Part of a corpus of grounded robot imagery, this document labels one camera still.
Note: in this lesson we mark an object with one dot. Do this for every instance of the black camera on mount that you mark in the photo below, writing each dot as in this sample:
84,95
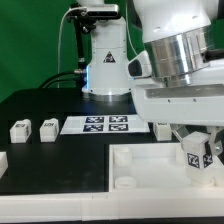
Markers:
98,12

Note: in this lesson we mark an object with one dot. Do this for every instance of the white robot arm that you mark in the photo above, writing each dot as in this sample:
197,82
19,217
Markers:
178,78

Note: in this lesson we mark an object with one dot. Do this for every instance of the white L-shaped fence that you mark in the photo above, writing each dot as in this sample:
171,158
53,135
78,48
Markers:
122,204

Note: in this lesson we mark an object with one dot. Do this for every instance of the white square tabletop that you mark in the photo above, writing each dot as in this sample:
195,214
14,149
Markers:
153,166

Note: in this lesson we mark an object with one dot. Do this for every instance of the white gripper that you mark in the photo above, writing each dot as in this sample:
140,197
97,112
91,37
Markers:
190,105

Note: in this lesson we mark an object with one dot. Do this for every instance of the white sheet with tags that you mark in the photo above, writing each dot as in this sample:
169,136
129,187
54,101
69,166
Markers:
104,124

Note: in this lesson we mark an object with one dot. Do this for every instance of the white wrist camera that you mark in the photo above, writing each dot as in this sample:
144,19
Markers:
139,66

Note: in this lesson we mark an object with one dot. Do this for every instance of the black camera stand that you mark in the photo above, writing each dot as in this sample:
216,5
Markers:
82,64

